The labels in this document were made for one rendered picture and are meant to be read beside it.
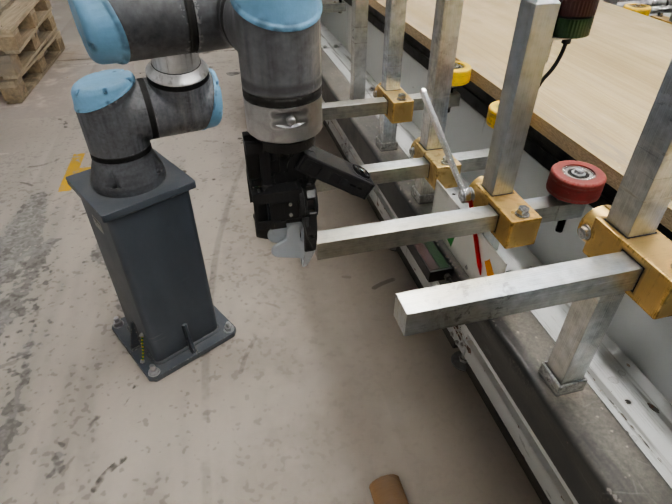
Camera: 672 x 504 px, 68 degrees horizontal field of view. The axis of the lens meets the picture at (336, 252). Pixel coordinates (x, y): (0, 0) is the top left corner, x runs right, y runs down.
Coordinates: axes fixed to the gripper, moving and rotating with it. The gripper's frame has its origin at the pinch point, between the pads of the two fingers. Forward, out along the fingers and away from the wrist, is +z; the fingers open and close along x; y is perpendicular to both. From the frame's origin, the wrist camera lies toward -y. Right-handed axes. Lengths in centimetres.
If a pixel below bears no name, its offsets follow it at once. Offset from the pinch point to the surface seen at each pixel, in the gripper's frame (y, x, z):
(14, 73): 128, -307, 64
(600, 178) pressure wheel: -44.4, 2.6, -8.0
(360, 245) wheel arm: -7.4, 1.6, -1.9
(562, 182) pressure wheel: -38.8, 1.5, -7.6
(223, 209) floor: 12, -144, 83
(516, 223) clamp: -29.9, 5.1, -4.1
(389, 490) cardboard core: -17, 2, 75
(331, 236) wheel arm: -3.4, 0.4, -3.4
